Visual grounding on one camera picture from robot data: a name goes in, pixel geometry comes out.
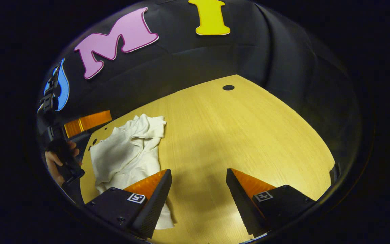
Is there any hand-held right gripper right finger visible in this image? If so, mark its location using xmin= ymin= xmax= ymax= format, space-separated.
xmin=226 ymin=168 xmax=316 ymax=238

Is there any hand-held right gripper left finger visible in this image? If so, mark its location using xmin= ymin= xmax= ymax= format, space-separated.
xmin=85 ymin=169 xmax=173 ymax=239

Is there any black backdrop cloth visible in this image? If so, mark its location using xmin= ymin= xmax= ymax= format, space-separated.
xmin=38 ymin=0 xmax=361 ymax=177

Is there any white long-sleeved garment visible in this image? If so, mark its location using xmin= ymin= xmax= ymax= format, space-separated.
xmin=90 ymin=114 xmax=175 ymax=230

